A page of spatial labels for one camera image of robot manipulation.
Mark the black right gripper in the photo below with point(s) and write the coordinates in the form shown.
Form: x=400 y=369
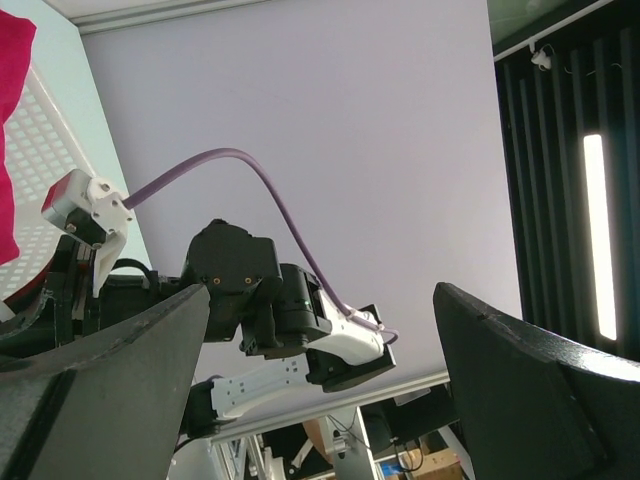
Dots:
x=58 y=307

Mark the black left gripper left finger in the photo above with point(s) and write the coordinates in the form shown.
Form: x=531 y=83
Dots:
x=108 y=406

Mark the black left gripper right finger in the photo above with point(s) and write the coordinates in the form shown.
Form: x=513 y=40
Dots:
x=533 y=404

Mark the white perforated plastic basket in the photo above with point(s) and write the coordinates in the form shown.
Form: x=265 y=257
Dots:
x=40 y=149

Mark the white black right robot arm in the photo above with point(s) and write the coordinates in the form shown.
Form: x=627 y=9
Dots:
x=278 y=311

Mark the cardboard box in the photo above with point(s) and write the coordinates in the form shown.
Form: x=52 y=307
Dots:
x=443 y=464

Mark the ceiling light strip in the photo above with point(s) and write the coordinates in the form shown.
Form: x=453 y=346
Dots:
x=600 y=235

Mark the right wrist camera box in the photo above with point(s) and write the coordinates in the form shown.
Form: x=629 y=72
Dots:
x=92 y=211

